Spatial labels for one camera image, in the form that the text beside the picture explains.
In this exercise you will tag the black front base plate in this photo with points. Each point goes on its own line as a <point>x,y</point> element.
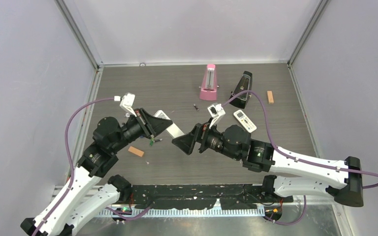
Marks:
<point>200,196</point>

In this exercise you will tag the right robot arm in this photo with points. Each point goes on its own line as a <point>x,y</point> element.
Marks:
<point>289,173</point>

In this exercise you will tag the orange block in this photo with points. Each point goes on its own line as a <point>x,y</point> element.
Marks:
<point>270,97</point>
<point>136,151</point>

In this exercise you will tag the white remote control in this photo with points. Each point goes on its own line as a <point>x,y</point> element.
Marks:
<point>173,130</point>
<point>245,121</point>

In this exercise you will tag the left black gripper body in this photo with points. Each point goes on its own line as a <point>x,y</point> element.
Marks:
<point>135,128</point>

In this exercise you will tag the pink metronome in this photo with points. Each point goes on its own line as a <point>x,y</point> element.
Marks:
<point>209,87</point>

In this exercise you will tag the orange block near right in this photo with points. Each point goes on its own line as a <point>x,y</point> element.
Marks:
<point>270,97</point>

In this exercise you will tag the orange block near left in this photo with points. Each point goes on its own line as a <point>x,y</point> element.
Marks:
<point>136,151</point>

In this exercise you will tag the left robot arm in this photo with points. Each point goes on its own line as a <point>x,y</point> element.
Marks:
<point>68,212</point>

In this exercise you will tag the black metronome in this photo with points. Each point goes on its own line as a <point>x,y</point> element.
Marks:
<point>244,84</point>

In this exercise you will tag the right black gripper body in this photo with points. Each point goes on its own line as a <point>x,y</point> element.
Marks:
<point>210,138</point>

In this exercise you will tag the white slotted cable duct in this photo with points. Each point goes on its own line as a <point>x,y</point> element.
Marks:
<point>216,211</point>

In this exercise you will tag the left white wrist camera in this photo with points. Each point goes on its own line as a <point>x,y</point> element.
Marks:
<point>126,102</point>

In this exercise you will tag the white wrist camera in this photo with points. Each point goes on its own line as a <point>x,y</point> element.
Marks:
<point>126,102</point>
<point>217,112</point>

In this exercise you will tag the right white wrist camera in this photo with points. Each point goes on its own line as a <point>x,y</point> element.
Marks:
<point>217,112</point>

